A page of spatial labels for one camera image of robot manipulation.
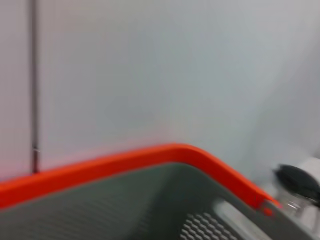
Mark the grey perforated storage bin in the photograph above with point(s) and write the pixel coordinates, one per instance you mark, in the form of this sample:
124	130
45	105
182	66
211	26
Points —
125	205

